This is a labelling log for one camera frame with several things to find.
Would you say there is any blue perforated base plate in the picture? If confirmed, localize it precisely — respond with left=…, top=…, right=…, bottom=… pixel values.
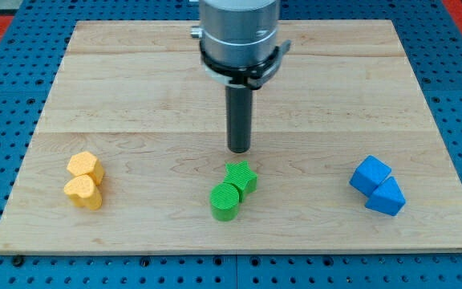
left=0, top=0, right=462, bottom=288

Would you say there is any yellow heart block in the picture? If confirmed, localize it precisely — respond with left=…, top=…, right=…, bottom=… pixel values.
left=63, top=175, right=103, bottom=210

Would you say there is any yellow hexagon block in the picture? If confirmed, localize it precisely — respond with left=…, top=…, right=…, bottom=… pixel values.
left=67, top=151, right=105, bottom=185

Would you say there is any blue triangle block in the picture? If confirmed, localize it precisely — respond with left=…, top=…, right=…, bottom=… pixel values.
left=365, top=177, right=406, bottom=216

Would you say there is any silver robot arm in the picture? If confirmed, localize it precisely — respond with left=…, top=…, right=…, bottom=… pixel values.
left=191, top=0, right=291, bottom=90

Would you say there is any blue cube block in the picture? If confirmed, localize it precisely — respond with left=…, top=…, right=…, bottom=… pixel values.
left=349, top=155, right=391, bottom=197

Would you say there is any green star block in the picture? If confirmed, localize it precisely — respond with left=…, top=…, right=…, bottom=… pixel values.
left=224, top=161, right=257, bottom=202

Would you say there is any green cylinder block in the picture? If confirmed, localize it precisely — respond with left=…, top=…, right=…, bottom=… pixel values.
left=209, top=183, right=240, bottom=222

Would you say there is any wooden board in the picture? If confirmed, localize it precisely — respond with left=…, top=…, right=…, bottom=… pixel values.
left=0, top=20, right=462, bottom=255

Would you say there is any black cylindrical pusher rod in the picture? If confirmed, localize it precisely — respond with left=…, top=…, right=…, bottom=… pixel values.
left=225, top=87, right=253, bottom=153

